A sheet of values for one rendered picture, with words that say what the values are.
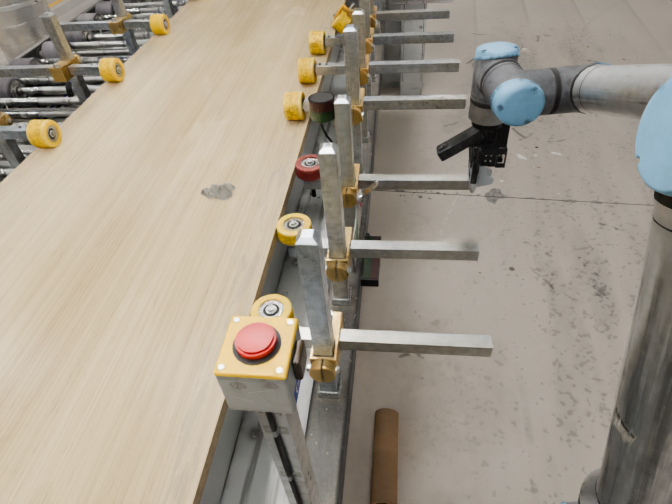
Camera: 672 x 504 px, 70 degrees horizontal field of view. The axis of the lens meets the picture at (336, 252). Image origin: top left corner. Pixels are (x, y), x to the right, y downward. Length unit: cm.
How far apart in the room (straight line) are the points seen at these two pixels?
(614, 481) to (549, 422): 114
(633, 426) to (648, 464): 5
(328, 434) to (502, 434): 93
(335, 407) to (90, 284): 57
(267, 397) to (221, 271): 57
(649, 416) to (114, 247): 103
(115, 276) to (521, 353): 148
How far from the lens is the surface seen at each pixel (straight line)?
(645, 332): 62
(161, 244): 115
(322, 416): 102
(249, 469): 109
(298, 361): 47
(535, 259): 239
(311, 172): 126
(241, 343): 47
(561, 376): 201
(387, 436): 169
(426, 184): 130
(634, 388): 66
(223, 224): 115
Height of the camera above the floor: 160
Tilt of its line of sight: 43 degrees down
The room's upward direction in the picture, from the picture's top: 6 degrees counter-clockwise
